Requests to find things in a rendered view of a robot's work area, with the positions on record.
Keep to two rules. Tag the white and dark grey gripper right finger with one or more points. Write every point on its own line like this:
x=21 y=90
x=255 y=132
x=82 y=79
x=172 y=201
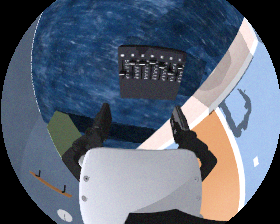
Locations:
x=187 y=138

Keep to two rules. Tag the black lighting desk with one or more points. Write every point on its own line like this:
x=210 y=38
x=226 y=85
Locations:
x=149 y=80

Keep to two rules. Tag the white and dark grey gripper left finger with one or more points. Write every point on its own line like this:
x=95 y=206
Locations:
x=100 y=129

